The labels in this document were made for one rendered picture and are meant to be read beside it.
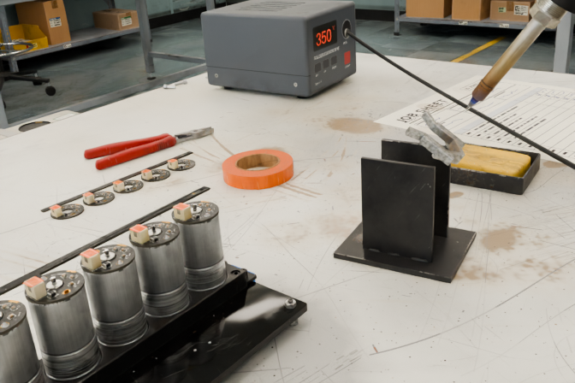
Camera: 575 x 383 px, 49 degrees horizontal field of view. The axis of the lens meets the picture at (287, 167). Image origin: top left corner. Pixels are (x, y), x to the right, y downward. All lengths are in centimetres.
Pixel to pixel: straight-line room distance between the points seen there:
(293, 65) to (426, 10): 411
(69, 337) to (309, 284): 15
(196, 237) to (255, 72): 44
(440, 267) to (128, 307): 18
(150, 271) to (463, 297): 17
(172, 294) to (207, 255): 3
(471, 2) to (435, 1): 27
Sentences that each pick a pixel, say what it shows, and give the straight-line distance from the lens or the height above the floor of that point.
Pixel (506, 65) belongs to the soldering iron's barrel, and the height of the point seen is 87.
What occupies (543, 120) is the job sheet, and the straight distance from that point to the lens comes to 66.
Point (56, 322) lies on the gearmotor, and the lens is 29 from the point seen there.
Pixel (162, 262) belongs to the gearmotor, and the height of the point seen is 80.
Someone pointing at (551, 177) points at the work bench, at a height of 75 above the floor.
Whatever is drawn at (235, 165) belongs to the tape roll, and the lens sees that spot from 53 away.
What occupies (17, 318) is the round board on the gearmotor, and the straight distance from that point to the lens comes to 28.
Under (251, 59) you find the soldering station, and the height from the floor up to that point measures 79.
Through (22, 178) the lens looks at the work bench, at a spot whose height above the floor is 75.
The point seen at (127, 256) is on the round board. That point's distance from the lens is 31.
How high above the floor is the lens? 96
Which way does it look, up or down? 23 degrees down
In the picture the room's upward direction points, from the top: 4 degrees counter-clockwise
